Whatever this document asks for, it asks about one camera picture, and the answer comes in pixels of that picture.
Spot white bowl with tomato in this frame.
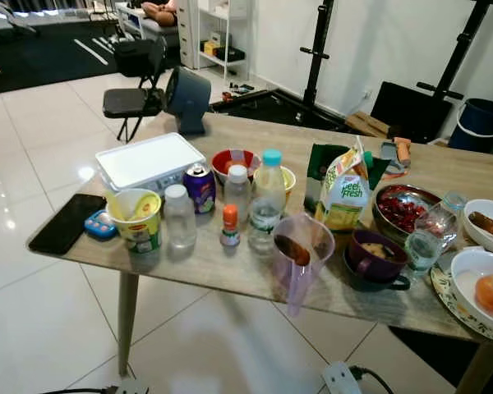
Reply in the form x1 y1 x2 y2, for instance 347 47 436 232
449 248 493 332

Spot black smartphone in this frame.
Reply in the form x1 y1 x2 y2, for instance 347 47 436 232
28 193 108 255

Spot small blue gadget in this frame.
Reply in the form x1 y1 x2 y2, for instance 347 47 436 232
84 210 118 241

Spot black floor carpet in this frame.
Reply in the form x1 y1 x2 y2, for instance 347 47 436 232
0 21 182 95

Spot green yellow cup noodles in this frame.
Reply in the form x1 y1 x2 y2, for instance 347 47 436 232
107 188 163 253

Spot white lidded plastic container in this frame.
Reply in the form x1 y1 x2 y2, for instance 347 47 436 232
95 132 205 196

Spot black folding chair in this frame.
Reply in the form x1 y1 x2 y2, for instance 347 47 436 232
103 37 169 144

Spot short clear white-capped bottle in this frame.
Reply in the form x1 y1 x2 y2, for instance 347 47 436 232
164 184 196 250

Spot purple drink can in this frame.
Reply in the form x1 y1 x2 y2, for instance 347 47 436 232
182 162 216 214

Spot grey round fan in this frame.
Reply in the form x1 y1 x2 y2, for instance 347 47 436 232
164 66 212 136

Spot red bowl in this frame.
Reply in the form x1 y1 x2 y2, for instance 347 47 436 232
211 149 261 186

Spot tiny orange-capped bottle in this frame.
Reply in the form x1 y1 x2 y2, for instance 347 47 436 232
219 204 241 247

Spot slim clear white-capped bottle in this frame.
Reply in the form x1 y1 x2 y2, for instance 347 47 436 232
223 164 251 224

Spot person lying down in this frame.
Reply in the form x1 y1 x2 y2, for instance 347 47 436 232
141 0 180 25

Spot white shelf unit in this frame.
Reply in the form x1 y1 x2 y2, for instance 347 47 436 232
177 0 254 79

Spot light wooden table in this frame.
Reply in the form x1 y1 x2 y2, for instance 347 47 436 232
27 111 493 394

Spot teal-capped water bottle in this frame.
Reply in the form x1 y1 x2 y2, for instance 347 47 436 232
248 149 287 254

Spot yellow bowl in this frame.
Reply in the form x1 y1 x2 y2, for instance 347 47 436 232
253 166 297 198

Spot translucent purple pitcher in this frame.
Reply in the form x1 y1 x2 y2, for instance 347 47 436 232
271 213 336 317

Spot dark green packet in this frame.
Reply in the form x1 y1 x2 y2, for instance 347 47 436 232
304 143 395 213

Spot green yellow juice carton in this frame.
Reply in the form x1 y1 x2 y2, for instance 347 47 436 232
314 137 376 233

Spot black metal gym rack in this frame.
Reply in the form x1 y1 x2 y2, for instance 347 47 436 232
214 0 490 144

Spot dark green mug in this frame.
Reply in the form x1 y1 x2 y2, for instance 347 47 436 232
343 249 412 292

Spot brown cardboard pieces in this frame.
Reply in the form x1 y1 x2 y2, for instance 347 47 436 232
343 111 391 139

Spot purple mug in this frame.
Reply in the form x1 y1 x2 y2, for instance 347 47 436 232
348 229 412 282

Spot red berries heap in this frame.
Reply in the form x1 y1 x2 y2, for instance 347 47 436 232
378 197 430 235

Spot orange and grey gadget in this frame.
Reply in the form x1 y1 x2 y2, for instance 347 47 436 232
380 137 414 177

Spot steel bowl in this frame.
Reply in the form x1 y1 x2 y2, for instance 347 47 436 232
372 185 445 241

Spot black flat panel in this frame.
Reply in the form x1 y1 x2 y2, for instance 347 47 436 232
370 80 454 144

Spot clear plastic water bottle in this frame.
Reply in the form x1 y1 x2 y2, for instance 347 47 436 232
404 191 468 276

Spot floral patterned plate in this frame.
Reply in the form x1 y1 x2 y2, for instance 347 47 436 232
430 263 493 344

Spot white bowl with sausage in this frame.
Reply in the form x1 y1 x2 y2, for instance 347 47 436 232
462 199 493 257

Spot blue bucket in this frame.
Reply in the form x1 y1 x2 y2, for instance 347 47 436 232
448 98 493 153

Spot brown sausage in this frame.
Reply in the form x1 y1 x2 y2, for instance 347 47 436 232
468 211 493 241

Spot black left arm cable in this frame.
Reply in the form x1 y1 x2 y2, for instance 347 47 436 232
43 386 120 394

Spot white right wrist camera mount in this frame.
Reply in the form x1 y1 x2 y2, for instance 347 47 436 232
322 361 362 394

